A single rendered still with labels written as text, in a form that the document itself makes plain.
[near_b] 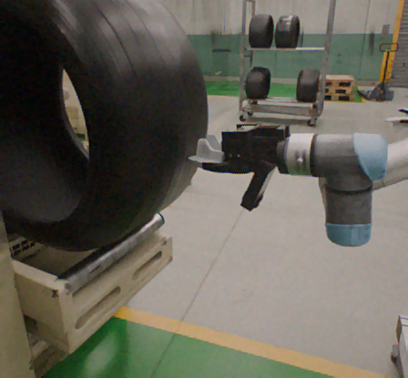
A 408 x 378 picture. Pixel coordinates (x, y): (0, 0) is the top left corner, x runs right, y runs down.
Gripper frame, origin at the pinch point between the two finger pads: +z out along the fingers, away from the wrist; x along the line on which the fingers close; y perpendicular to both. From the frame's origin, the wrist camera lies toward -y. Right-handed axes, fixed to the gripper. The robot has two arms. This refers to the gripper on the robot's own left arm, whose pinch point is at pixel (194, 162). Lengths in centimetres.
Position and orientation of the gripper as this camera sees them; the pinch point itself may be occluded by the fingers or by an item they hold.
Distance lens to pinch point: 76.3
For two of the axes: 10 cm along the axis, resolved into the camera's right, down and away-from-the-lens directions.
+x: -4.8, 3.1, -8.2
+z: -8.7, -0.5, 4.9
